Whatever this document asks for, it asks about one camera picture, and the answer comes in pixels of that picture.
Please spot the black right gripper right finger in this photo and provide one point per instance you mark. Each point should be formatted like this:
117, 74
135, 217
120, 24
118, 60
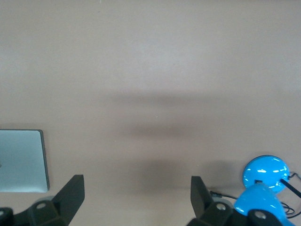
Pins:
202, 204

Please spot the grey laptop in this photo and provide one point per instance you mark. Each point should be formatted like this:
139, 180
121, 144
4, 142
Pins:
21, 160

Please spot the blue desk lamp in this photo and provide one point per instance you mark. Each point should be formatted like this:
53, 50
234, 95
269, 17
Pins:
265, 171

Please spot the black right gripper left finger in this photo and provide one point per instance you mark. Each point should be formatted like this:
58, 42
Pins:
68, 200

